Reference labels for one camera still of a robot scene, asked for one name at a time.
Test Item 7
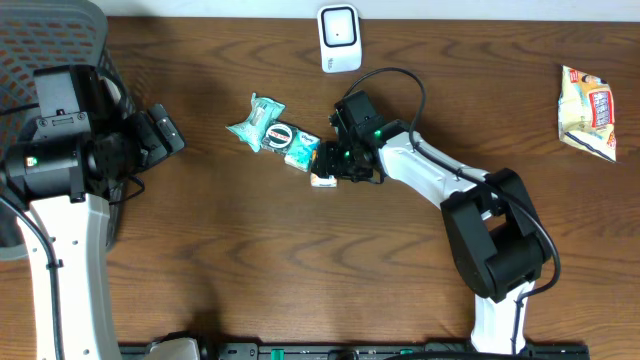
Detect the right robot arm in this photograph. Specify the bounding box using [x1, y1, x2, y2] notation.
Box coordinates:
[312, 91, 558, 355]

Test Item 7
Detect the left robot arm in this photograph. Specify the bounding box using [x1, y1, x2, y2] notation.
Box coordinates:
[1, 65, 186, 359]

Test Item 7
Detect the small teal tissue pack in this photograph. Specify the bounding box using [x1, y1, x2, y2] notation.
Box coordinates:
[284, 131, 320, 172]

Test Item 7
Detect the white barcode scanner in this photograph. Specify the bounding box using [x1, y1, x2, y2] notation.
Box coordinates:
[316, 4, 363, 73]

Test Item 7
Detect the grey plastic mesh basket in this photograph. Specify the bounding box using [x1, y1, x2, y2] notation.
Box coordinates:
[0, 0, 136, 262]

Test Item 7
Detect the teal snack packet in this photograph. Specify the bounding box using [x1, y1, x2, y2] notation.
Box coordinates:
[227, 93, 286, 153]

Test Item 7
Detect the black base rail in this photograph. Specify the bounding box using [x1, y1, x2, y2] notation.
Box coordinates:
[119, 341, 591, 360]

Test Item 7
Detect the orange small snack packet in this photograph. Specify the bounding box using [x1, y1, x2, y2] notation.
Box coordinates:
[310, 173, 337, 188]

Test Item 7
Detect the large white snack bag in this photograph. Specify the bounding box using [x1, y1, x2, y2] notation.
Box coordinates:
[558, 65, 617, 163]

